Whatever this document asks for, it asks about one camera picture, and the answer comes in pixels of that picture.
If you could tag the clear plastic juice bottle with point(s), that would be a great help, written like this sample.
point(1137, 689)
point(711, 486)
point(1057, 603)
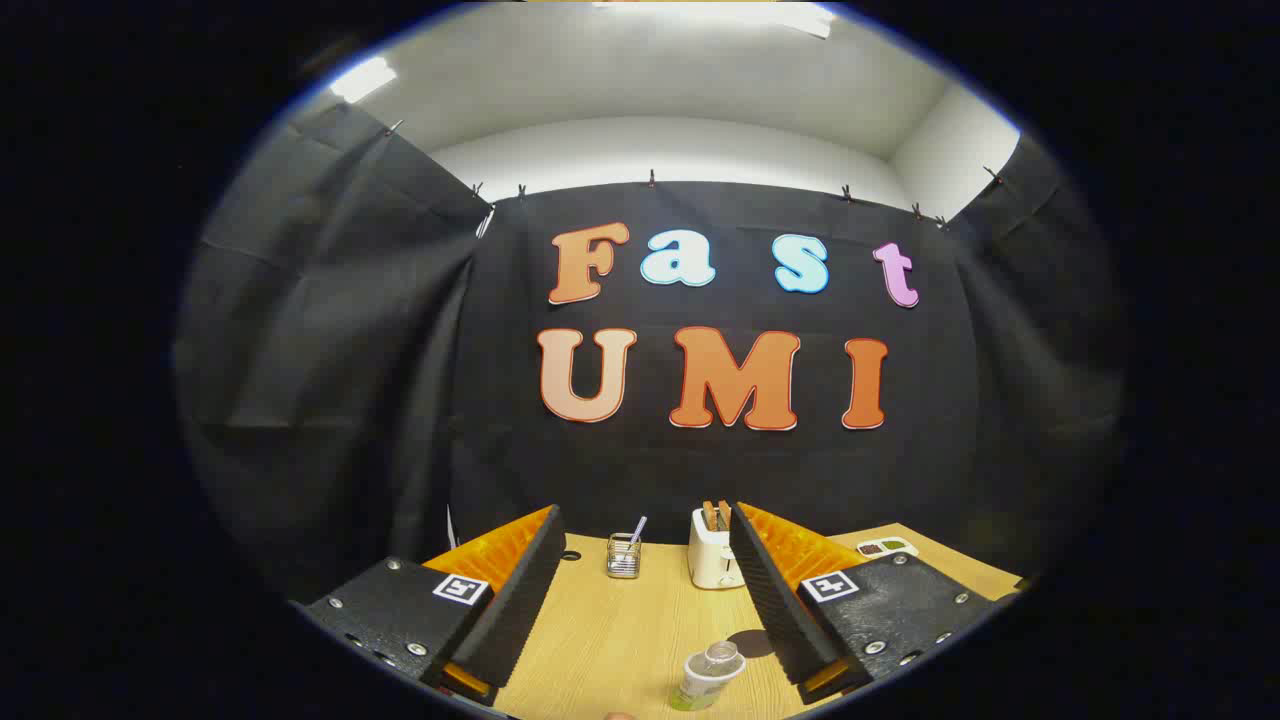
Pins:
point(705, 678)

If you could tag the black backdrop cloth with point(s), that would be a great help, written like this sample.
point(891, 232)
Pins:
point(400, 350)

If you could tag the brown toast slice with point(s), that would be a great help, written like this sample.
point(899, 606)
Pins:
point(709, 516)
point(724, 514)

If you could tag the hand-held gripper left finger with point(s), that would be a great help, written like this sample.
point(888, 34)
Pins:
point(520, 600)

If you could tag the white toaster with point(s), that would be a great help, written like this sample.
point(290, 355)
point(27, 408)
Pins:
point(710, 560)

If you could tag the wooden table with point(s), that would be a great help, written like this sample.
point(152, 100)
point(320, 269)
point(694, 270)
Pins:
point(620, 640)

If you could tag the white divided condiment dish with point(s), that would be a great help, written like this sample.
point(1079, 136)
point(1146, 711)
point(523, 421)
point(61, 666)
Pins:
point(886, 547)

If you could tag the dark brown round coaster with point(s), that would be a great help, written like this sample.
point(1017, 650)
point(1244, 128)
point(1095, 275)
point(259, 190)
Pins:
point(757, 645)

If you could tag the purple straw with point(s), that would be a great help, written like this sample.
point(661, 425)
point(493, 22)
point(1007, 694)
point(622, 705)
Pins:
point(637, 530)

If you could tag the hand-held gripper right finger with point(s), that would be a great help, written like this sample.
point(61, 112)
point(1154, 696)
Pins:
point(775, 600)

